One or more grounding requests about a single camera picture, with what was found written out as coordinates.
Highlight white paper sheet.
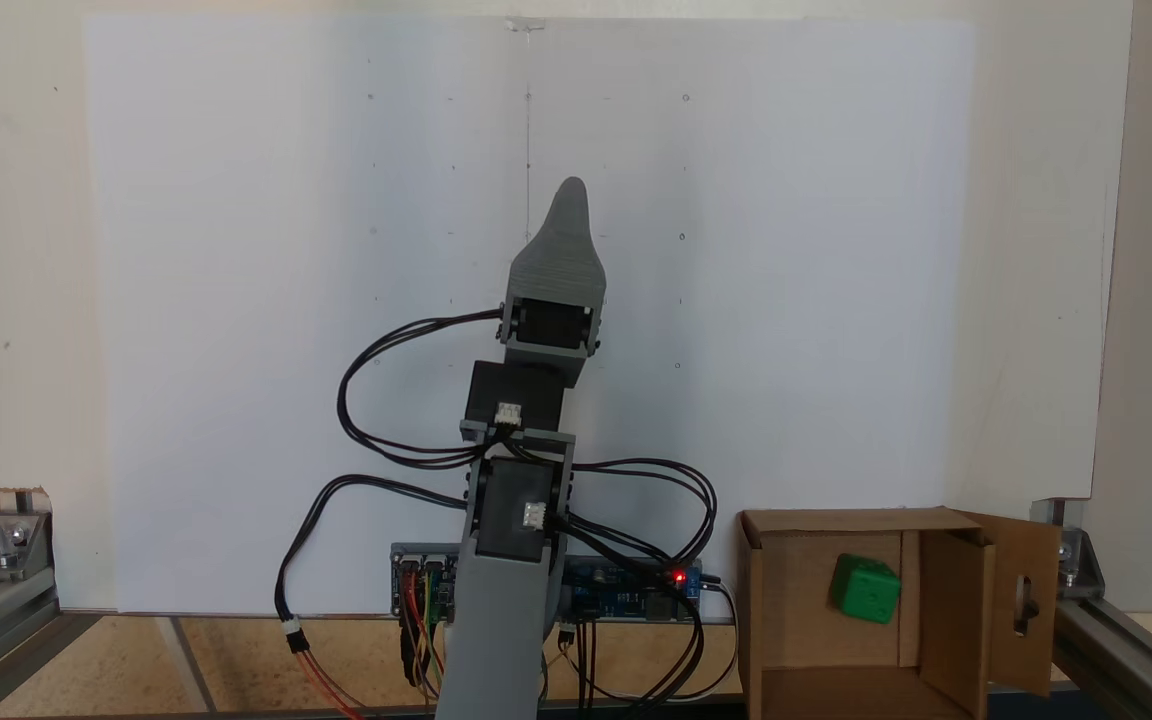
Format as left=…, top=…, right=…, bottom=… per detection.
left=527, top=15, right=977, bottom=616
left=81, top=15, right=530, bottom=616

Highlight brown cardboard box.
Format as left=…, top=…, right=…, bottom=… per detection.
left=736, top=505, right=1062, bottom=720

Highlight coloured jumper wires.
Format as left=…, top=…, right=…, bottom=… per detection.
left=398, top=565, right=455, bottom=719

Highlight black cable to gripper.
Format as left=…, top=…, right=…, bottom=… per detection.
left=336, top=310, right=509, bottom=471

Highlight green die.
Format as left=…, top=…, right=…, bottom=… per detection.
left=829, top=555, right=902, bottom=626

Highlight small circuit board with jumpers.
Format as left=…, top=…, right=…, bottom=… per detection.
left=392, top=545, right=463, bottom=623

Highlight blue circuit board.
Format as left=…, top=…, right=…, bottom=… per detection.
left=564, top=558, right=705, bottom=623

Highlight black cable bundle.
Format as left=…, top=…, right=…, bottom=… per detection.
left=548, top=458, right=717, bottom=706

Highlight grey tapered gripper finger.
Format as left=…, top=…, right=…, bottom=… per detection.
left=511, top=178, right=605, bottom=273

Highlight aluminium corner bracket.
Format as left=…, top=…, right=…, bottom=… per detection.
left=0, top=488, right=54, bottom=583
left=1031, top=498, right=1107, bottom=601

